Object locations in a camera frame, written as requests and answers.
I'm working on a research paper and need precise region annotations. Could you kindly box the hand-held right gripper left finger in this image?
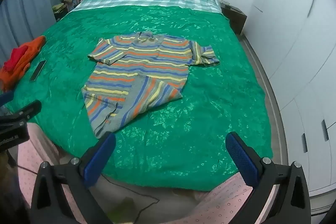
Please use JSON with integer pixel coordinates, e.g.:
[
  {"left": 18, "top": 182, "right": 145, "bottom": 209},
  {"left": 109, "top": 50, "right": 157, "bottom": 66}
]
[{"left": 31, "top": 132, "right": 124, "bottom": 224}]

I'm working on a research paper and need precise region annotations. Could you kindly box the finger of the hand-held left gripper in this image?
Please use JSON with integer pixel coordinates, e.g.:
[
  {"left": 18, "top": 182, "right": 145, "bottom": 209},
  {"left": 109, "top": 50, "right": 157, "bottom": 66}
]
[
  {"left": 0, "top": 90, "right": 14, "bottom": 106},
  {"left": 0, "top": 100, "right": 42, "bottom": 130}
]

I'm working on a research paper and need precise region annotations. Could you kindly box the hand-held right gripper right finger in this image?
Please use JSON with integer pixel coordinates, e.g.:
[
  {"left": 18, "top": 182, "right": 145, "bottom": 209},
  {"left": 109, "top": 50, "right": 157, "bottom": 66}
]
[{"left": 225, "top": 132, "right": 311, "bottom": 224}]

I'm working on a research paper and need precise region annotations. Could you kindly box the striped knit shirt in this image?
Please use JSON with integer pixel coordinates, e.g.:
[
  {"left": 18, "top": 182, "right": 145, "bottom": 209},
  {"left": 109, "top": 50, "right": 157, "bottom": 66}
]
[{"left": 81, "top": 31, "right": 221, "bottom": 139}]

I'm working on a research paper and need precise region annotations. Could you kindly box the pile of mixed clothes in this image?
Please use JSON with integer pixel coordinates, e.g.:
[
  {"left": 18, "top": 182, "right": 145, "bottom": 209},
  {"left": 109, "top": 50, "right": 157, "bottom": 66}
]
[{"left": 52, "top": 0, "right": 84, "bottom": 22}]

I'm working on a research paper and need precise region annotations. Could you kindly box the black smartphone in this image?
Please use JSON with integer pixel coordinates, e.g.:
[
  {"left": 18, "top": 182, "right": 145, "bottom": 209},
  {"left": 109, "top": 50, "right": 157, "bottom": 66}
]
[{"left": 30, "top": 60, "right": 47, "bottom": 82}]

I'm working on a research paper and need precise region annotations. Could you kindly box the red cloth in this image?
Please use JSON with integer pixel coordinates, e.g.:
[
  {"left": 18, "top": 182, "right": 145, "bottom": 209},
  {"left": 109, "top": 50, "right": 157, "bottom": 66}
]
[{"left": 3, "top": 45, "right": 29, "bottom": 73}]

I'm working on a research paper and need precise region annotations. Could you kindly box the pink dotted bed sheet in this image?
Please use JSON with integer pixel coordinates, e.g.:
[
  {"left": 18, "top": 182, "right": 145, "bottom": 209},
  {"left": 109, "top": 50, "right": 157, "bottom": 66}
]
[{"left": 16, "top": 122, "right": 279, "bottom": 224}]

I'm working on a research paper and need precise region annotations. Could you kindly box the orange cloth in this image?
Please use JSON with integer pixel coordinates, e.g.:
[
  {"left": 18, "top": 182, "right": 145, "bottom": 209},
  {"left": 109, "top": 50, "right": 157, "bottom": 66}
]
[{"left": 0, "top": 35, "right": 46, "bottom": 92}]

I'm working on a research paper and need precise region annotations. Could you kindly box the green velvet blanket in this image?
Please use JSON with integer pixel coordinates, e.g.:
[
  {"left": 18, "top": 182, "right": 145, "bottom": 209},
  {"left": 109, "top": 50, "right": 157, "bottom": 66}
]
[{"left": 5, "top": 5, "right": 273, "bottom": 191}]

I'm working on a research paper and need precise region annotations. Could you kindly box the white wardrobe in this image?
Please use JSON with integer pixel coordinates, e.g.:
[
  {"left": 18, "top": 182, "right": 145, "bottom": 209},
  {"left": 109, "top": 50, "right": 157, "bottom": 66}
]
[{"left": 240, "top": 0, "right": 336, "bottom": 197}]

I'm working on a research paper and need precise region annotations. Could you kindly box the dark wooden nightstand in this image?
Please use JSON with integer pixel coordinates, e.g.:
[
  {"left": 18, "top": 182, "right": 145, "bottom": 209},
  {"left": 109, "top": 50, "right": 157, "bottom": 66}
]
[{"left": 220, "top": 0, "right": 248, "bottom": 35}]

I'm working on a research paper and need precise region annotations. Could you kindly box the black cable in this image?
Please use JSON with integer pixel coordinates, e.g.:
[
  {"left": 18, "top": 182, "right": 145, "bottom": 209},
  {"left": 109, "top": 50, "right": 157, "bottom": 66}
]
[{"left": 5, "top": 151, "right": 160, "bottom": 224}]

